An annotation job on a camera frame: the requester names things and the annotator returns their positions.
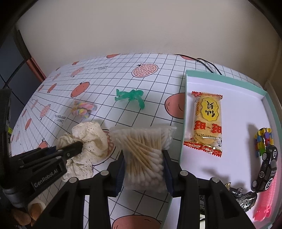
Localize cream lace cloth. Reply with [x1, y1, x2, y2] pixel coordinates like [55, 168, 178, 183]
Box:
[56, 121, 109, 182]

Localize cotton swab bag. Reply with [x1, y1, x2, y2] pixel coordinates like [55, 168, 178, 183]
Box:
[109, 125, 176, 192]

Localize pastel rainbow scrunchie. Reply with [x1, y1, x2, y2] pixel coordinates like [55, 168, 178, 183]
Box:
[71, 101, 97, 119]

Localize yellow rice cracker packet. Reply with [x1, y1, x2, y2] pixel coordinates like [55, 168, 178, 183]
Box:
[183, 91, 223, 157]

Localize dark metallic figure keychain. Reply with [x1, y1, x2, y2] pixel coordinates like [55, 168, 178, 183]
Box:
[199, 182, 258, 221]

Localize black toy car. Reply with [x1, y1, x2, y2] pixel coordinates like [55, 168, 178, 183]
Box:
[251, 145, 278, 193]

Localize colourful block toy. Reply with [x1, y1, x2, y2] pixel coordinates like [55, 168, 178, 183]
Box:
[254, 128, 274, 157]

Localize pink plastic comb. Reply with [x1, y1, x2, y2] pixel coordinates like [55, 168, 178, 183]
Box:
[253, 176, 277, 222]

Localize operator hand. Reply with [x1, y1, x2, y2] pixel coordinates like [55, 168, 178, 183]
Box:
[12, 197, 46, 227]

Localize teal shallow box tray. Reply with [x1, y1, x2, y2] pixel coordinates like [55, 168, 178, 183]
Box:
[161, 69, 282, 229]

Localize black cable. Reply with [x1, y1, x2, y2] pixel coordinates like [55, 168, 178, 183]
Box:
[173, 53, 223, 75]

